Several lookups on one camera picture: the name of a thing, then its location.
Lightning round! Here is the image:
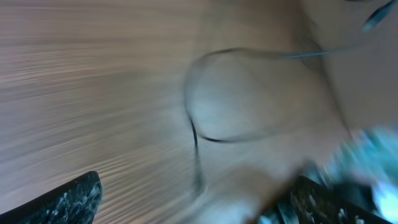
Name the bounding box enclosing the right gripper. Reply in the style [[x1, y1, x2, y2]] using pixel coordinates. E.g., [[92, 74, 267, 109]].
[[305, 127, 397, 223]]

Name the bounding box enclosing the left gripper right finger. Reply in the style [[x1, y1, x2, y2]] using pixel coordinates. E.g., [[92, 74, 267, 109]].
[[257, 176, 389, 224]]

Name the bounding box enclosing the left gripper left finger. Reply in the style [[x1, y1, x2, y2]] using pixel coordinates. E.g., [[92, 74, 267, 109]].
[[1, 171, 103, 224]]

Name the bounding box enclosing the black cable long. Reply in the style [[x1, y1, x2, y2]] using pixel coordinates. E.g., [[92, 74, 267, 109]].
[[342, 0, 397, 34]]

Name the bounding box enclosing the black cable short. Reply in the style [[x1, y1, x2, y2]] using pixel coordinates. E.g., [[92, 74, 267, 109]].
[[183, 46, 352, 195]]

